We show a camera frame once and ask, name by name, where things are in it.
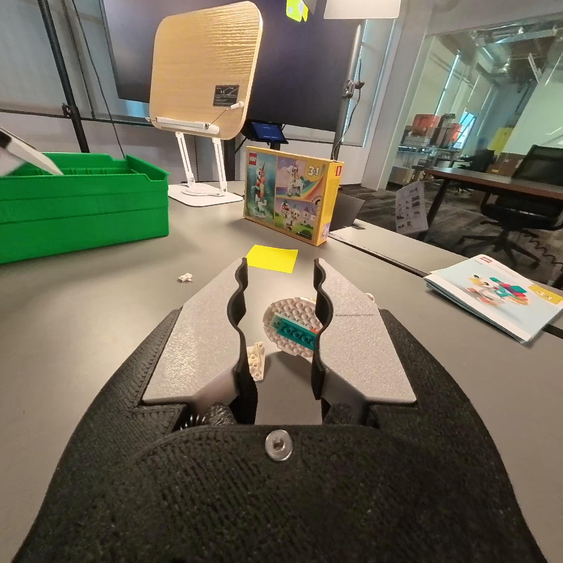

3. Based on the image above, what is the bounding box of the white clear lego brick cluster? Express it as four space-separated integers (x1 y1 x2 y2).
246 342 267 383

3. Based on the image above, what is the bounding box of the black office chair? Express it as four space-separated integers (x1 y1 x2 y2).
459 144 563 267

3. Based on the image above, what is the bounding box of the metal storage shelf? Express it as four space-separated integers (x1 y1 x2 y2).
398 112 468 155

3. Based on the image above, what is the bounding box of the ceiling light panel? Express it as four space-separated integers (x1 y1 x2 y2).
323 0 402 20

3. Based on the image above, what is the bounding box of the dark monitor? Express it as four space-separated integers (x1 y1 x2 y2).
99 0 367 133

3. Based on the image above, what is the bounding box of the light stand pole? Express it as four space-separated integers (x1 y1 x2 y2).
331 18 367 162

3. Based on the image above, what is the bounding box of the lego instruction booklet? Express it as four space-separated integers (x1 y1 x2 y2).
423 254 563 345

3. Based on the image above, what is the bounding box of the yellow wall sign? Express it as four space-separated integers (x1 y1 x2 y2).
489 127 514 155

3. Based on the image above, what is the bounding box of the long wooden table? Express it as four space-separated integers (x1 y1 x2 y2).
423 166 563 240

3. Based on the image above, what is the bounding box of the round white lego base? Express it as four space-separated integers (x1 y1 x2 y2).
262 297 325 358

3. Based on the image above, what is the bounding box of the dark grey flat panel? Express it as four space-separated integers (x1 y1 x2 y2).
329 194 367 232

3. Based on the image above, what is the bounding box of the small blue screen device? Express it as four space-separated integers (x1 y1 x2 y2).
246 121 289 146

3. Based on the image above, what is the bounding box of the black pole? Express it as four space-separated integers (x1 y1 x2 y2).
37 0 93 153

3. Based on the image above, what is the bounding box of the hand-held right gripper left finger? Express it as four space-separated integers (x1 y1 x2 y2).
142 257 259 406

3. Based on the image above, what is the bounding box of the green plastic bin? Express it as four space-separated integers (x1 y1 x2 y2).
0 152 170 265

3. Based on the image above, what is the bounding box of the printed paper sheet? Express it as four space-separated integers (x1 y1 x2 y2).
394 180 430 235

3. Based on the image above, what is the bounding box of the beige book stand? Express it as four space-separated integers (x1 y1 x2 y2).
145 0 265 208

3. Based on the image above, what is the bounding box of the yellow sticky note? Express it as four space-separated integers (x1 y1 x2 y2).
245 245 299 274

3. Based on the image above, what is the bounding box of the coiled black cable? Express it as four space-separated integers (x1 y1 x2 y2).
525 231 556 276

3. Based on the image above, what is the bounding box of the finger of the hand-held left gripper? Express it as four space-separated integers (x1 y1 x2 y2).
0 127 65 177

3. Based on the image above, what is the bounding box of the yellow lego box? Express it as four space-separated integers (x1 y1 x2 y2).
243 146 345 246

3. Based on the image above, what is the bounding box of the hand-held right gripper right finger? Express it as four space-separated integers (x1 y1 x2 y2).
311 258 418 404

